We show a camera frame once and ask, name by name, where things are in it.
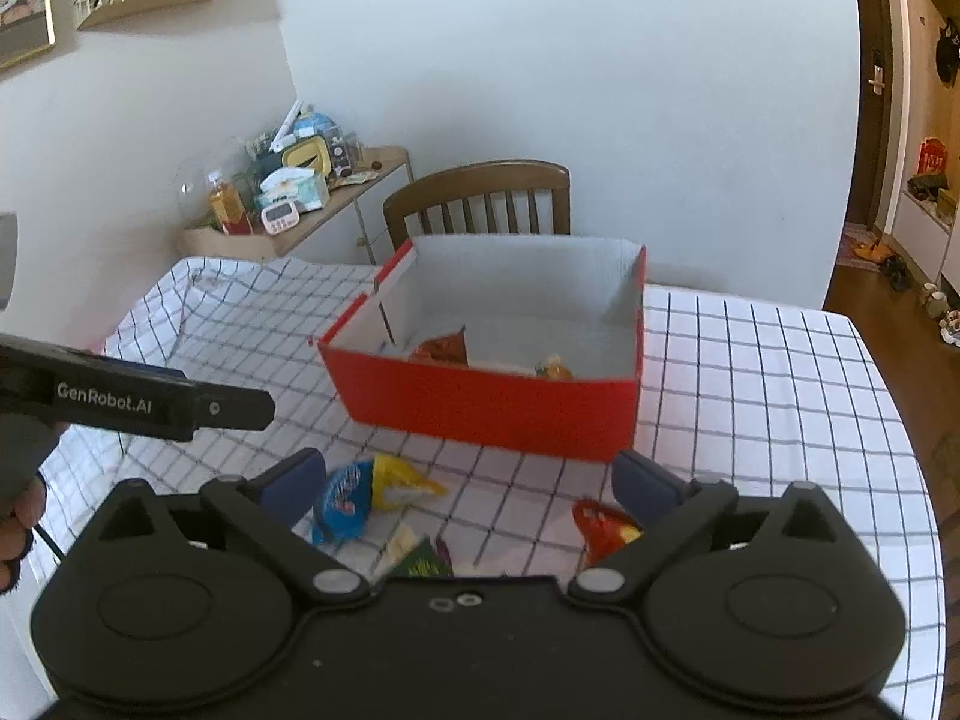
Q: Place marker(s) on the small snack in box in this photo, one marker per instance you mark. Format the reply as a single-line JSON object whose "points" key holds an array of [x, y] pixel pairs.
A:
{"points": [[553, 368]]}

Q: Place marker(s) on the orange drink bottle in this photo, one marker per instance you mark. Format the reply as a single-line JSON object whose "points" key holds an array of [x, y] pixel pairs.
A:
{"points": [[227, 205]]}

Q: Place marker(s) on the person's left hand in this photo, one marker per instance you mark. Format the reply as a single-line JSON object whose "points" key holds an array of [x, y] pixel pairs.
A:
{"points": [[16, 532]]}

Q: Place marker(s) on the yellow box on cabinet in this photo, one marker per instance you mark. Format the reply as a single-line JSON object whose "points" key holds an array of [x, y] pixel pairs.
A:
{"points": [[309, 153]]}

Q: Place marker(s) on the orange snack in box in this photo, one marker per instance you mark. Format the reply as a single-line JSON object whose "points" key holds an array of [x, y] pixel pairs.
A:
{"points": [[445, 349]]}

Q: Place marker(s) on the blue snack packet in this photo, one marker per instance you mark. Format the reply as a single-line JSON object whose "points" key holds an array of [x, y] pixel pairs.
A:
{"points": [[344, 505]]}

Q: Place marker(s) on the green snack packet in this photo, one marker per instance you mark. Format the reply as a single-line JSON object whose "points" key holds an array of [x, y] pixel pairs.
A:
{"points": [[425, 559]]}

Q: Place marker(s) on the white checkered tablecloth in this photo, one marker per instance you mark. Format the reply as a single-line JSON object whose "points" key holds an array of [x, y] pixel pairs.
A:
{"points": [[758, 394]]}

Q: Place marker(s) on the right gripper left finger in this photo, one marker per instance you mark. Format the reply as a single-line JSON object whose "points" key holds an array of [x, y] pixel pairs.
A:
{"points": [[259, 515]]}

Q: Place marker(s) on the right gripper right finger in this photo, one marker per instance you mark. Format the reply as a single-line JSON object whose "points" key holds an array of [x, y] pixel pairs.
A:
{"points": [[675, 516]]}

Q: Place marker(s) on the brown wooden chair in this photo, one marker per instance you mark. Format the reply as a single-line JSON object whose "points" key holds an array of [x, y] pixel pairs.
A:
{"points": [[496, 197]]}

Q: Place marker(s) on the red cardboard box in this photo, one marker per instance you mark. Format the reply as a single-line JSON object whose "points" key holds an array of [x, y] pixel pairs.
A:
{"points": [[520, 299]]}

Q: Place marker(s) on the framed wall picture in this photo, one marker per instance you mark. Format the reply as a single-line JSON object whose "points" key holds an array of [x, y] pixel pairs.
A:
{"points": [[27, 31]]}

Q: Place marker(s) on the pale cream snack packet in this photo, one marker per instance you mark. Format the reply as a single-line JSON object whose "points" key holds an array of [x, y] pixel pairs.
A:
{"points": [[402, 541]]}

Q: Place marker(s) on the white side cabinet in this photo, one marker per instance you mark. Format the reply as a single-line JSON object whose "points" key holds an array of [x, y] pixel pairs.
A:
{"points": [[349, 230]]}

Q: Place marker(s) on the white digital timer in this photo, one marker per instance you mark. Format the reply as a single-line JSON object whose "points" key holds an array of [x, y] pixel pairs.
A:
{"points": [[279, 216]]}

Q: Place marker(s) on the tissue box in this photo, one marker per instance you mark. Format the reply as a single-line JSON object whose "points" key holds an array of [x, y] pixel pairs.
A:
{"points": [[299, 185]]}

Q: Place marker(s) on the yellow snack packet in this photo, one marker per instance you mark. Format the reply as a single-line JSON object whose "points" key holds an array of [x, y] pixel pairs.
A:
{"points": [[395, 484]]}

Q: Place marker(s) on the red chips bag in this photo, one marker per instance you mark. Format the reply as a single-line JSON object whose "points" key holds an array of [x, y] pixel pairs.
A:
{"points": [[605, 530]]}

